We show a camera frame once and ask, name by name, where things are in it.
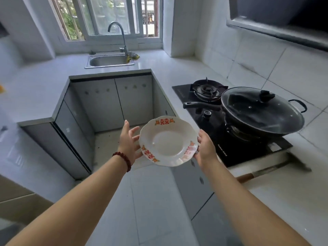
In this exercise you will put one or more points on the person's left hand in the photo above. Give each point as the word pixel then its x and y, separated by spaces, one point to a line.
pixel 128 146

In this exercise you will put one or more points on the person's right hand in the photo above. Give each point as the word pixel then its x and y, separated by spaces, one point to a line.
pixel 207 153

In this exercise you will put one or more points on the white plate red pattern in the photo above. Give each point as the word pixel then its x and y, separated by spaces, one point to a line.
pixel 166 140

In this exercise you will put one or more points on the stainless steel sink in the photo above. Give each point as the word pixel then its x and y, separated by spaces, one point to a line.
pixel 107 61

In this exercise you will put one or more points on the person's left forearm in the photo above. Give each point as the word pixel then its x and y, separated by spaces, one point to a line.
pixel 77 207

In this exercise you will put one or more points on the person's right forearm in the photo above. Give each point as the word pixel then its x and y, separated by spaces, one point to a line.
pixel 251 210

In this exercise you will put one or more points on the black glass gas stove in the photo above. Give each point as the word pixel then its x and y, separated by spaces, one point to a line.
pixel 217 148

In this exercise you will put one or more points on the black burner grate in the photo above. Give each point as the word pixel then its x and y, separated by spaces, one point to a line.
pixel 238 134
pixel 208 90

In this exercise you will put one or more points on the black stove knob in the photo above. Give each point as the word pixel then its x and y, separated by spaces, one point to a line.
pixel 207 114

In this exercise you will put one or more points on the black wok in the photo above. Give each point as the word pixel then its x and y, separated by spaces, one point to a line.
pixel 205 106

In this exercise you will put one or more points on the glass wok lid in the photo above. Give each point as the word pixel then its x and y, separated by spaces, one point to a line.
pixel 256 112

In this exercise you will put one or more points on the black cooking spatula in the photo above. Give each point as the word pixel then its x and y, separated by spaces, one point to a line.
pixel 269 170

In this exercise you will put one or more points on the yellow dish cloth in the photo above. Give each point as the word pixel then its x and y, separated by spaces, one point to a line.
pixel 135 58

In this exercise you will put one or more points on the silver scrubber ball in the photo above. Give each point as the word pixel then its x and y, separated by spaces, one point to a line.
pixel 132 54

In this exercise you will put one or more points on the steel curved faucet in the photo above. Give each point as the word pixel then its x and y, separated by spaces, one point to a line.
pixel 123 35

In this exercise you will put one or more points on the beige wooden furniture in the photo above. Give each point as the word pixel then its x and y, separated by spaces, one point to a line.
pixel 20 199

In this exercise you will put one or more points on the white framed window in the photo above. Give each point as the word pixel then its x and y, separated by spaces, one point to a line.
pixel 132 15

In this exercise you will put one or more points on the steel range hood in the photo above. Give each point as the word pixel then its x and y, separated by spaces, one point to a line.
pixel 276 20

